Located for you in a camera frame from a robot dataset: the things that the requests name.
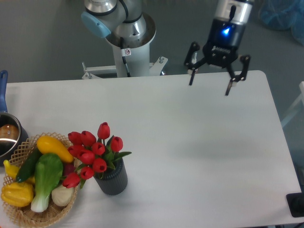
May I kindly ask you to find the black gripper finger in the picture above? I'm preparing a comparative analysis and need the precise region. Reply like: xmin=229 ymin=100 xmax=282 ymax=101
xmin=184 ymin=41 xmax=207 ymax=86
xmin=225 ymin=55 xmax=251 ymax=96

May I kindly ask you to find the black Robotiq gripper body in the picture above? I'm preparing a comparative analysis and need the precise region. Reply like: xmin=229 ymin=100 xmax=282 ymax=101
xmin=202 ymin=19 xmax=246 ymax=68

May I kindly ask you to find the red tulip bouquet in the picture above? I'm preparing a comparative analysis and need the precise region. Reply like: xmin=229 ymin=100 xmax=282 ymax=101
xmin=62 ymin=122 xmax=132 ymax=189

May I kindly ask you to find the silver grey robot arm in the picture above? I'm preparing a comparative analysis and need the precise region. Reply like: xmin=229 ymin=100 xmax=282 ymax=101
xmin=81 ymin=0 xmax=253 ymax=88

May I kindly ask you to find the dark grey ribbed vase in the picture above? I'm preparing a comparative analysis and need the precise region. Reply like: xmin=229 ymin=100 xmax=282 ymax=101
xmin=94 ymin=159 xmax=128 ymax=195

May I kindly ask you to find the black device at table edge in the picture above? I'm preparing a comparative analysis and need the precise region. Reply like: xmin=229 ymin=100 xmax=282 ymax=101
xmin=286 ymin=192 xmax=304 ymax=218

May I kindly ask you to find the yellow squash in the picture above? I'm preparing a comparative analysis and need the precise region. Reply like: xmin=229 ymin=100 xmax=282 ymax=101
xmin=37 ymin=135 xmax=74 ymax=163

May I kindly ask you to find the green bok choy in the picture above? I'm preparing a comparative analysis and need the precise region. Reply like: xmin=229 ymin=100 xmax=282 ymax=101
xmin=31 ymin=153 xmax=63 ymax=213

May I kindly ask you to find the white garlic bulb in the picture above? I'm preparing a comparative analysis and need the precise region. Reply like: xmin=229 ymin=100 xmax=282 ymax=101
xmin=51 ymin=185 xmax=74 ymax=207

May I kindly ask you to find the dark green cucumber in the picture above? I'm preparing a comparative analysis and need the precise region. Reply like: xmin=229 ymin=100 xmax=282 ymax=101
xmin=16 ymin=147 xmax=42 ymax=183

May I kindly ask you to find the yellow bell pepper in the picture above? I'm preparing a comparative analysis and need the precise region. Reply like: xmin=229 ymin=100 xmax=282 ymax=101
xmin=1 ymin=182 xmax=34 ymax=207

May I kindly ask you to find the woven wicker basket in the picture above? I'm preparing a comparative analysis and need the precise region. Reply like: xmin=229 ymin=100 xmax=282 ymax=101
xmin=2 ymin=133 xmax=78 ymax=228

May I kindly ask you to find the white frame at right edge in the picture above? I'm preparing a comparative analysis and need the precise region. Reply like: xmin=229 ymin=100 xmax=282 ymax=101
xmin=281 ymin=81 xmax=304 ymax=128

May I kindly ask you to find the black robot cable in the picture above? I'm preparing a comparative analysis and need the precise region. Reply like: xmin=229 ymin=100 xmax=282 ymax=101
xmin=119 ymin=37 xmax=131 ymax=78

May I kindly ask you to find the blue handled saucepan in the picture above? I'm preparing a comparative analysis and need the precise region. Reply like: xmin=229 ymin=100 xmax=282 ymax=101
xmin=0 ymin=70 xmax=28 ymax=167

